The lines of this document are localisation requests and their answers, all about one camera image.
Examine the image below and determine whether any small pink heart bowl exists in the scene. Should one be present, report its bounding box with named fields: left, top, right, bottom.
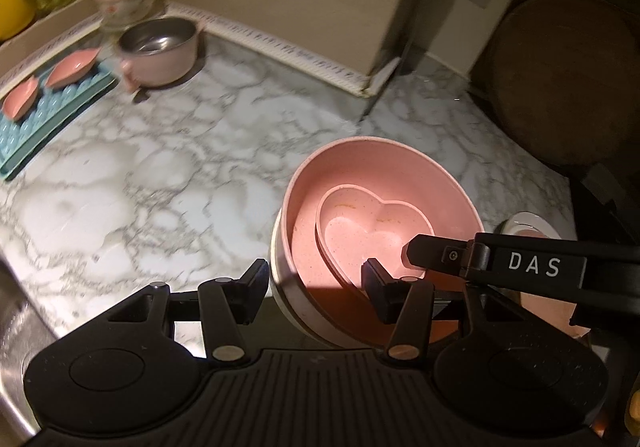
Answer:
left=314, top=184, right=434, bottom=291

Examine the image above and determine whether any pink round bowl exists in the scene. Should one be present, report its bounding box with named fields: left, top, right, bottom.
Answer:
left=270, top=137, right=483, bottom=347

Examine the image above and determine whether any white plate underneath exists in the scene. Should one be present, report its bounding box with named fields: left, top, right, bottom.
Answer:
left=495, top=211, right=561, bottom=239

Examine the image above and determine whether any music note edge strip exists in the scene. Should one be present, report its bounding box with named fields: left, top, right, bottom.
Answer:
left=1, top=0, right=400, bottom=98

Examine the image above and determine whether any round wooden cutting board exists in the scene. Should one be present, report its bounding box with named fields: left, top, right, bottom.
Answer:
left=487, top=0, right=639, bottom=169

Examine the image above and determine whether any pink pot with steel interior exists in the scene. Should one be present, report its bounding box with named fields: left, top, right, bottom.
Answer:
left=116, top=16, right=204, bottom=93

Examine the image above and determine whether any teal drying mat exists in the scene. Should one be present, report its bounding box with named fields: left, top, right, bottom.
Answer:
left=0, top=62, right=118, bottom=180

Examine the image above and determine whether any pink leaf-shaped dish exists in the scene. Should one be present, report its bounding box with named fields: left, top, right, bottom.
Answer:
left=2, top=76, right=39, bottom=122
left=46, top=48, right=101, bottom=90

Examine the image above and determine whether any yellow mug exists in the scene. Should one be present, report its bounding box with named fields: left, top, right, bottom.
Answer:
left=0, top=0, right=36, bottom=42

